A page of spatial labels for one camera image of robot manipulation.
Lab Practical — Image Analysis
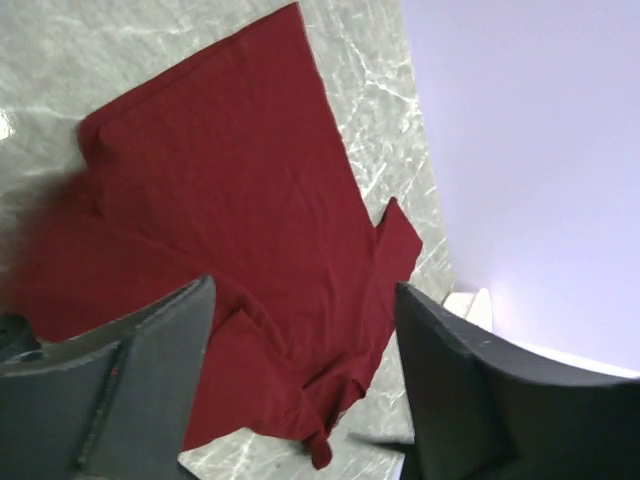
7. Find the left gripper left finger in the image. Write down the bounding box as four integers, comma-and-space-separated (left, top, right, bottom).
1, 276, 216, 479

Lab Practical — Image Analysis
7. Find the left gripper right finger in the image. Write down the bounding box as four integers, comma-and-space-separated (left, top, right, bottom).
358, 283, 639, 479

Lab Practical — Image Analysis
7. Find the dark red t-shirt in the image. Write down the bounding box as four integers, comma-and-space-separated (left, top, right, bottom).
3, 3, 422, 469

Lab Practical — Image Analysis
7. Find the white plastic laundry basket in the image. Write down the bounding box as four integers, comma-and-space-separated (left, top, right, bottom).
443, 288, 493, 333

